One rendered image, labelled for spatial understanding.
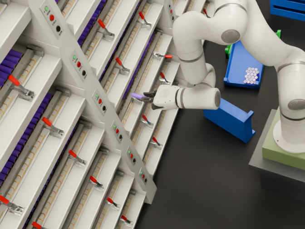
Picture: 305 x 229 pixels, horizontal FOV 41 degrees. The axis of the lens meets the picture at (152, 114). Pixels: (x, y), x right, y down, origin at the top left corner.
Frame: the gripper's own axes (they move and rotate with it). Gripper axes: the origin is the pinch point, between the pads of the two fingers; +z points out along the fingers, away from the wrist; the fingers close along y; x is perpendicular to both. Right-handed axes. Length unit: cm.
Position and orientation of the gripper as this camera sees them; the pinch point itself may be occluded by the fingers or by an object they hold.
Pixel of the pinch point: (147, 97)
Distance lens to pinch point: 173.0
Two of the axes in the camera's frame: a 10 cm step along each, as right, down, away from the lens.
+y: -3.2, 8.1, -4.9
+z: -8.6, -0.4, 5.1
